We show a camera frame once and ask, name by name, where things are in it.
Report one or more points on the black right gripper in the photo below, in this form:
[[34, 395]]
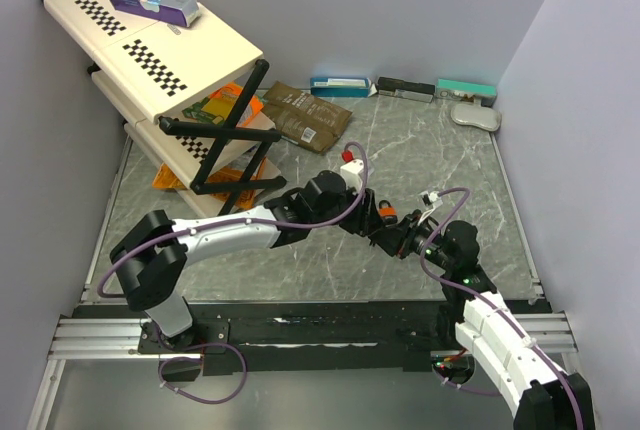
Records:
[[397, 239]]

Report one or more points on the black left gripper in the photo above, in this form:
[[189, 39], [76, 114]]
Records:
[[366, 216]]

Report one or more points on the orange black padlock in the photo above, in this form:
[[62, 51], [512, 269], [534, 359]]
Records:
[[387, 213]]

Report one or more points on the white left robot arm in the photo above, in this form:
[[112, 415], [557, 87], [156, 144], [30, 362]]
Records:
[[149, 260]]

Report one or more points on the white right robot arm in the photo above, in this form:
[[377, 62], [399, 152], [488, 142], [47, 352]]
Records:
[[539, 393]]

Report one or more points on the brown coffee bag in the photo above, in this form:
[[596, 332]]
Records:
[[304, 119]]

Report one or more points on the black long box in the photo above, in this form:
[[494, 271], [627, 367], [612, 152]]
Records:
[[398, 88]]

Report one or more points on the blue white box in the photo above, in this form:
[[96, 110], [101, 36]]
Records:
[[342, 87]]

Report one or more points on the teal white box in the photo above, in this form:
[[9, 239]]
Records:
[[464, 91]]

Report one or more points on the grey silver pouch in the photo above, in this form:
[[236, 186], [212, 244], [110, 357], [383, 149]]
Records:
[[477, 116]]

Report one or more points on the green yellow box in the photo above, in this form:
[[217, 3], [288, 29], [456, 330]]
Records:
[[198, 113]]

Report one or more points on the orange packet lower shelf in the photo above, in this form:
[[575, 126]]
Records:
[[165, 179]]

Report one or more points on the cream folding shelf rack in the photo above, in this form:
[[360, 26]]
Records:
[[151, 71]]

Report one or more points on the purple silver carton box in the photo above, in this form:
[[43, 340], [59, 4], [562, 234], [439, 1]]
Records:
[[182, 13]]

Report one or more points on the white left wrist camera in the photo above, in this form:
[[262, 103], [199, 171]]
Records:
[[352, 171]]

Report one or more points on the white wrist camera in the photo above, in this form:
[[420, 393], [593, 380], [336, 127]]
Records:
[[431, 199], [352, 171]]

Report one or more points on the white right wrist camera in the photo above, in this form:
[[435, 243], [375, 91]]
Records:
[[431, 199]]

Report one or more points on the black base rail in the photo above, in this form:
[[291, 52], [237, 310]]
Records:
[[297, 336]]

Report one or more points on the aluminium frame rail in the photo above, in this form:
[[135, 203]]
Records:
[[110, 331]]

